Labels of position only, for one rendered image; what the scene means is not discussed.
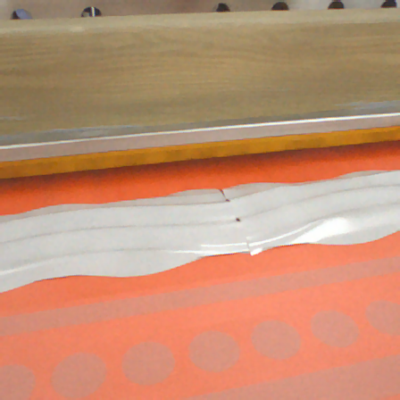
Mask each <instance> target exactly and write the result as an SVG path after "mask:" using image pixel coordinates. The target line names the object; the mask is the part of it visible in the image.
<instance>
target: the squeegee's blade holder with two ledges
mask: <svg viewBox="0 0 400 400"><path fill-rule="evenodd" d="M395 126H400V106H397V107H387V108H376V109H365V110H364V109H354V110H344V111H334V112H313V113H302V114H290V115H280V116H258V117H247V118H237V119H226V120H215V121H193V122H183V123H172V124H161V125H150V126H139V127H128V128H117V129H97V130H86V131H80V132H75V133H64V134H53V135H44V136H32V137H11V138H1V139H0V163H2V162H12V161H21V160H31V159H40V158H50V157H60V156H69V155H79V154H97V153H107V152H117V151H127V150H136V149H146V148H156V147H166V146H183V145H193V144H203V143H213V142H223V141H233V140H243V139H252V138H271V137H281V136H290V135H300V134H310V133H320V132H329V131H330V132H339V131H348V130H358V129H376V128H385V127H395Z"/></svg>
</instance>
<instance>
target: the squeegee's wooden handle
mask: <svg viewBox="0 0 400 400"><path fill-rule="evenodd" d="M397 106H400V8H379V9H325V10H297V11H270V12H190V13H161V14H142V15H134V16H107V17H79V18H53V19H26V20H0V139H1V138H22V137H32V136H44V135H53V134H64V133H75V132H80V131H86V130H97V129H117V128H128V127H139V126H150V125H161V124H172V123H183V122H193V121H215V120H226V119H237V118H247V117H258V116H280V115H290V114H302V113H322V112H334V111H344V110H354V109H364V110H365V109H376V108H387V107H397Z"/></svg>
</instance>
